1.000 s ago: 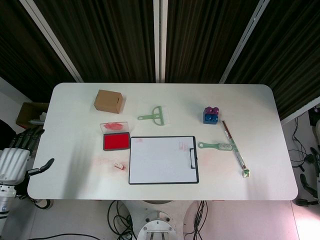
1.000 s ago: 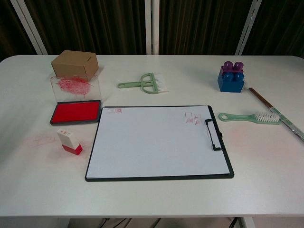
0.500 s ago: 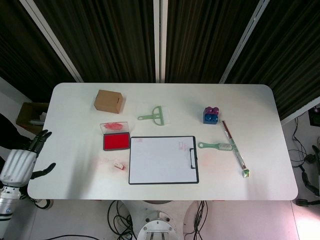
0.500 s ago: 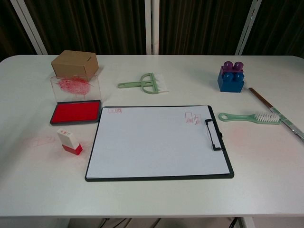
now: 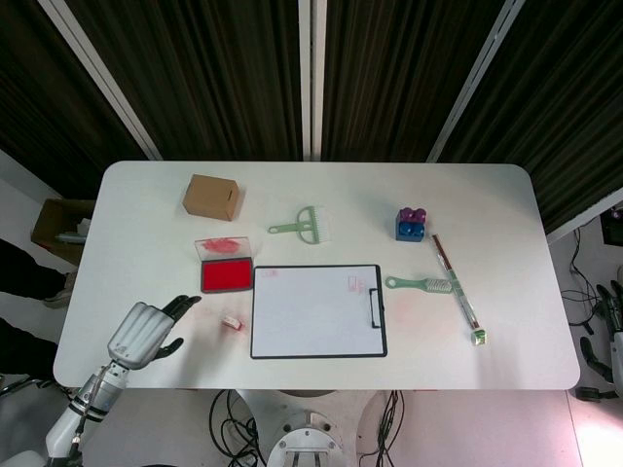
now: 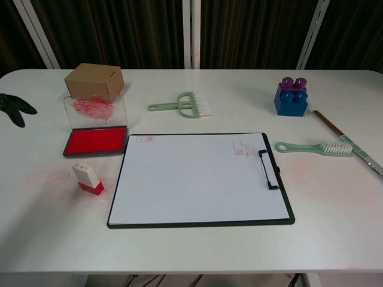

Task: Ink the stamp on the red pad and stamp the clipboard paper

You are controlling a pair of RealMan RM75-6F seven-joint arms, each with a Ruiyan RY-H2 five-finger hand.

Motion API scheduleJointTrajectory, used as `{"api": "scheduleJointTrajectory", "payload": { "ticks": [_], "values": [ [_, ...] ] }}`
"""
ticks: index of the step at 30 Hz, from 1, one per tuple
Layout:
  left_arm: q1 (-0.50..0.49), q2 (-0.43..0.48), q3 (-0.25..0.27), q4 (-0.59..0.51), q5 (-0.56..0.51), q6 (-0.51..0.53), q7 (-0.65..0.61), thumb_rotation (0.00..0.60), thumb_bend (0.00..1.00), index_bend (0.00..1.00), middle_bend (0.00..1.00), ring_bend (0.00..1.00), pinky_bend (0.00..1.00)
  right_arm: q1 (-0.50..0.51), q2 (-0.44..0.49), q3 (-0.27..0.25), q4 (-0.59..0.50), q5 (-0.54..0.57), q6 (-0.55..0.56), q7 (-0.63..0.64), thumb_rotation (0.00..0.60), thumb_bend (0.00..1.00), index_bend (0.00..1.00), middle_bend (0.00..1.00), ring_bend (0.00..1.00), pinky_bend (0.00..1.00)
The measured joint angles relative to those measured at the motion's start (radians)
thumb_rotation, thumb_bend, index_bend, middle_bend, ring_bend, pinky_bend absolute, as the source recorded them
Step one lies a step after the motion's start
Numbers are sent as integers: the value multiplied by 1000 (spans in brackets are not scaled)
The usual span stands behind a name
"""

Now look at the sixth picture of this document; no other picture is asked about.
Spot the white and red stamp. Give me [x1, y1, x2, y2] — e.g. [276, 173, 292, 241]
[71, 163, 105, 196]

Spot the green long-handled scrub brush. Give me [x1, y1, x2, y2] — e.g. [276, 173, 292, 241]
[275, 141, 355, 158]

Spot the white table leg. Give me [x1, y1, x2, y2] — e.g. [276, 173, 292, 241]
[300, 265, 323, 287]

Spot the green fan-shaped brush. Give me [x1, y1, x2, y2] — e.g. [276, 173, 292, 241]
[148, 91, 214, 120]

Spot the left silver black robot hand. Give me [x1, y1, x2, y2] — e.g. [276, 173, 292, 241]
[0, 93, 38, 129]

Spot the red ink pad clear lid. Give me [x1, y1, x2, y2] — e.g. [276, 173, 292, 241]
[62, 94, 129, 157]

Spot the dark curtain panel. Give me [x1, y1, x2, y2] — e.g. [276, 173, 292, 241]
[28, 0, 187, 70]
[199, 0, 318, 70]
[305, 0, 383, 74]
[0, 0, 48, 79]

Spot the white paper sheet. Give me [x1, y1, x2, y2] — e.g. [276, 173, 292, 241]
[108, 133, 290, 225]

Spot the white slanted frame post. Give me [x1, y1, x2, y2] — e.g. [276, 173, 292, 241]
[11, 0, 60, 69]
[296, 0, 332, 70]

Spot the black clipboard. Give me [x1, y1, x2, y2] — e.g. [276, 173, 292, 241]
[107, 132, 296, 230]

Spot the blue building block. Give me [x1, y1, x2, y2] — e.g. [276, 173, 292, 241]
[273, 89, 309, 117]

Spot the black cable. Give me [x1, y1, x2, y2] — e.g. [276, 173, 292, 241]
[122, 267, 168, 287]

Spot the small brown cardboard box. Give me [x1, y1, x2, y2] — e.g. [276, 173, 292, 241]
[64, 63, 125, 97]

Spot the wooden handled long tool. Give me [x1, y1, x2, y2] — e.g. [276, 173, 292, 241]
[312, 109, 383, 179]

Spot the purple building block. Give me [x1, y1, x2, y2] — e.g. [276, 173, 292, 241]
[278, 76, 309, 93]

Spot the white upright frame post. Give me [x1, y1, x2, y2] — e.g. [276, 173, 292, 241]
[181, 0, 202, 69]

